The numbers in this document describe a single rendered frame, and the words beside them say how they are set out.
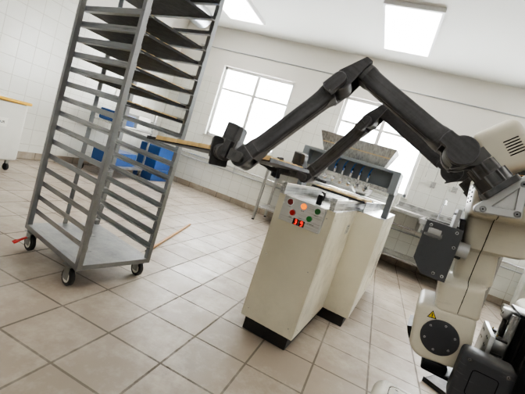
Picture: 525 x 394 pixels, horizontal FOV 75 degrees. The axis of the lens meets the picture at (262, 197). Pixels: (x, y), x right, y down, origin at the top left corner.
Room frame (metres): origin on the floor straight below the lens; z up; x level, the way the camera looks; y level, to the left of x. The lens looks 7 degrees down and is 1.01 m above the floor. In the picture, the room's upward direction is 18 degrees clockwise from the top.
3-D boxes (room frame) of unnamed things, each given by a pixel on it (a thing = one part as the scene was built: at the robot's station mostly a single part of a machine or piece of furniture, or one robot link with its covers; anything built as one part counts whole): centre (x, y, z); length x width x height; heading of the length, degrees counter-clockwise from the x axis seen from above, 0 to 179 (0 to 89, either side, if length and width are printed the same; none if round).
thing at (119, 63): (1.95, 1.07, 1.23); 0.64 x 0.03 x 0.03; 58
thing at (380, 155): (2.65, -0.58, 1.25); 0.56 x 0.29 x 0.14; 67
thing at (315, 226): (1.85, -0.23, 0.77); 0.24 x 0.04 x 0.14; 67
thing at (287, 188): (2.81, -0.49, 0.87); 2.01 x 0.03 x 0.07; 157
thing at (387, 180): (2.65, -0.58, 1.01); 0.72 x 0.33 x 0.34; 67
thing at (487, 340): (1.00, -0.69, 0.61); 0.28 x 0.27 x 0.25; 153
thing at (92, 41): (1.95, 1.07, 1.32); 0.64 x 0.03 x 0.03; 58
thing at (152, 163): (6.14, 2.00, 0.30); 0.60 x 0.40 x 0.20; 162
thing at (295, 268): (2.19, -0.38, 0.45); 0.70 x 0.34 x 0.90; 157
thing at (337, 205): (2.70, -0.76, 0.87); 2.01 x 0.03 x 0.07; 157
